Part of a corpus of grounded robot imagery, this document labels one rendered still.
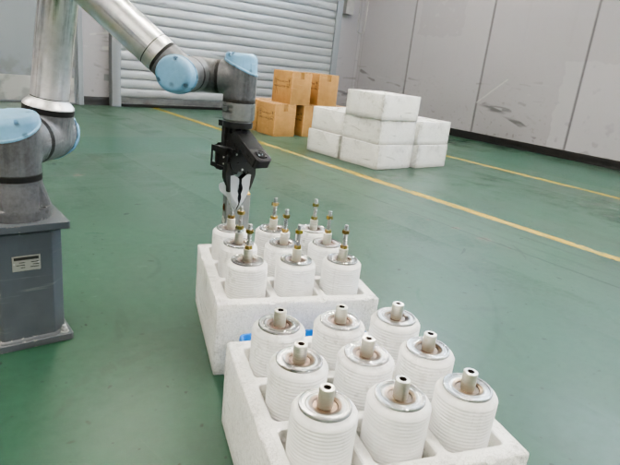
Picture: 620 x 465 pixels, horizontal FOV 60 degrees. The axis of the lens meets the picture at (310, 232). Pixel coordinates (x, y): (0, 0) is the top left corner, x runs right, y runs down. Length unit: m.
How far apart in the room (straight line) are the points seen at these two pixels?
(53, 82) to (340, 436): 1.03
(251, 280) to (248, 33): 6.12
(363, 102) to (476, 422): 3.38
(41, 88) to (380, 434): 1.06
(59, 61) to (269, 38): 6.07
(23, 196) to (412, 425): 0.94
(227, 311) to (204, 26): 5.87
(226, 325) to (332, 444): 0.53
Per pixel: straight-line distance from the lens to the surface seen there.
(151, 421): 1.16
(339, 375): 0.91
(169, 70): 1.14
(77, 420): 1.18
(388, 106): 3.95
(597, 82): 6.34
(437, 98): 7.37
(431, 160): 4.42
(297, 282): 1.25
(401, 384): 0.81
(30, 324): 1.42
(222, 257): 1.34
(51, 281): 1.38
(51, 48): 1.40
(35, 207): 1.33
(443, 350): 0.97
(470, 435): 0.88
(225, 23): 7.03
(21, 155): 1.31
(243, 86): 1.25
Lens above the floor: 0.70
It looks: 18 degrees down
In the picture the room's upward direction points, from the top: 6 degrees clockwise
